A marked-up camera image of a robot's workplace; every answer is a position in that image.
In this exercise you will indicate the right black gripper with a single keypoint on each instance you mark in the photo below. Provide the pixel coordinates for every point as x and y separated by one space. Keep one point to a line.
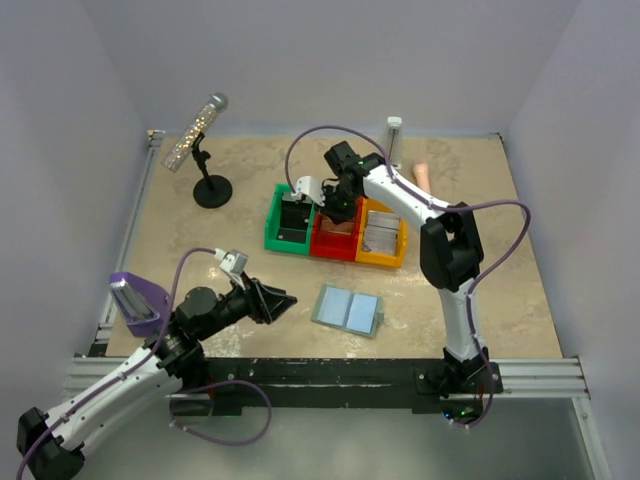
338 215

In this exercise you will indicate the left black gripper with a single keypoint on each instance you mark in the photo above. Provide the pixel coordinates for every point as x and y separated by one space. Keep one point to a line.
266 304

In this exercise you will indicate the gold credit card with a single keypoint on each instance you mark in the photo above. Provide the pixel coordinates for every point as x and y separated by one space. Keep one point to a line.
328 226

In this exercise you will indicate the teal leather card holder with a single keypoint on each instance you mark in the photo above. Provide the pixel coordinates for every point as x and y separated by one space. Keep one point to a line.
348 311

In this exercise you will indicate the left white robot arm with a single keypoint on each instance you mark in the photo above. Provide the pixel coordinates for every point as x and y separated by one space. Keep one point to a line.
55 443

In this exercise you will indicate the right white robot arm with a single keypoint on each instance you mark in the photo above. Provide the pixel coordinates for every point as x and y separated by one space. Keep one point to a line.
450 252

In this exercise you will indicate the black cards stack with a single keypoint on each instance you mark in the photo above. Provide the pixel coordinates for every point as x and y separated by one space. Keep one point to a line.
294 220

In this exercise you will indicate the white cards stack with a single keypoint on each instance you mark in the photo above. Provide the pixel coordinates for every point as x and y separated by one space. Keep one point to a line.
381 233

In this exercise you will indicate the red plastic bin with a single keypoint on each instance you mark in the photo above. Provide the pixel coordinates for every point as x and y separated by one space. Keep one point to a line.
336 247

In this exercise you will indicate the yellow plastic bin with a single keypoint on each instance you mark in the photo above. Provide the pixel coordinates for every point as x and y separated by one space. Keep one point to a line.
385 261

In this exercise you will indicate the green plastic bin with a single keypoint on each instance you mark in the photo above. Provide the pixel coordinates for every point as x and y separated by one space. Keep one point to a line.
271 242

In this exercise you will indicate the white metronome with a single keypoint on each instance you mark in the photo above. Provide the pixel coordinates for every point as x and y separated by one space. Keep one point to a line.
391 140

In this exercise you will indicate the pink flashlight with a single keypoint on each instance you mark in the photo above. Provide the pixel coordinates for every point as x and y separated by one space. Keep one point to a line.
421 176

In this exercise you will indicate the black microphone stand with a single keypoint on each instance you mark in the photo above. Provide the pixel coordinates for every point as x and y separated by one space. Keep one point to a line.
212 191

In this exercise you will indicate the purple block fixture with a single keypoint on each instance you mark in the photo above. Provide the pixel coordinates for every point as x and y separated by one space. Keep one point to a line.
142 303

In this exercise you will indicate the glitter silver microphone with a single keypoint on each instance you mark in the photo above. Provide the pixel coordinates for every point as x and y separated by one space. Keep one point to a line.
216 104

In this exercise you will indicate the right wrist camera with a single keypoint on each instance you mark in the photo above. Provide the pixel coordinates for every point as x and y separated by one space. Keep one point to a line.
309 188

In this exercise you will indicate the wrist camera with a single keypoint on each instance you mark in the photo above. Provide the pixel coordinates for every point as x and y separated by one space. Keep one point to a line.
233 263
309 188

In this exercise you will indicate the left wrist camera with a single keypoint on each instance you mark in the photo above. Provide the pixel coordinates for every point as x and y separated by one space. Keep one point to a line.
233 263

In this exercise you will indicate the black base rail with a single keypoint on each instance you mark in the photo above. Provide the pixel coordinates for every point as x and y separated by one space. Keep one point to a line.
233 384

